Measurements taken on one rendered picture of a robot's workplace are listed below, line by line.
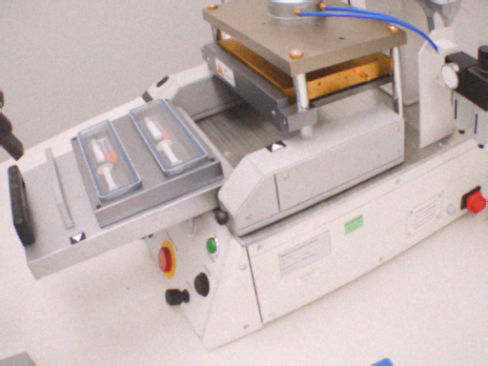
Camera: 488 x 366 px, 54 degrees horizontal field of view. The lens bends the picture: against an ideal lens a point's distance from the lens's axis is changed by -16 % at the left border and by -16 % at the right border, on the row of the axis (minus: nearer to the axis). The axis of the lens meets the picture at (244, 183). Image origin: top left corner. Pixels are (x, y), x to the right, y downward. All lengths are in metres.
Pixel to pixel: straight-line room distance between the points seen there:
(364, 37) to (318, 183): 0.19
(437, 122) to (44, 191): 0.57
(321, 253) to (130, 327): 0.31
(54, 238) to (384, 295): 0.47
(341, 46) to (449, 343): 0.43
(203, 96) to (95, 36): 1.40
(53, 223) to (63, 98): 1.61
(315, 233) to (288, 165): 0.11
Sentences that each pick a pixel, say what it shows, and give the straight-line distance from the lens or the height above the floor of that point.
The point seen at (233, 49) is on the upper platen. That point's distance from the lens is 0.79.
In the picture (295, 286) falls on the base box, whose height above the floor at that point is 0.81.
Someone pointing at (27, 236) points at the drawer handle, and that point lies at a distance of 0.68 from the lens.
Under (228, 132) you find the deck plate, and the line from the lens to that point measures 0.84.
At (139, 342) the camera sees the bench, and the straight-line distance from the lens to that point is 0.81.
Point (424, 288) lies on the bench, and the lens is 0.82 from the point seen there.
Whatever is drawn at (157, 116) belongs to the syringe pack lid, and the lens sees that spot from 0.77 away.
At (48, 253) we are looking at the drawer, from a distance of 0.66.
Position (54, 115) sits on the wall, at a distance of 2.31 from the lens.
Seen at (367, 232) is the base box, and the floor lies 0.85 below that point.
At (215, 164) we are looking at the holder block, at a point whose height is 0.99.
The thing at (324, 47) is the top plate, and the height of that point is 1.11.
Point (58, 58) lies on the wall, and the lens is 2.22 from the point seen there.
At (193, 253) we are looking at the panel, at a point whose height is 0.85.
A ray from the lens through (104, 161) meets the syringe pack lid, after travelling 0.71.
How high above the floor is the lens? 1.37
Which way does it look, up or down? 37 degrees down
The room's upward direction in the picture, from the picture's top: 10 degrees counter-clockwise
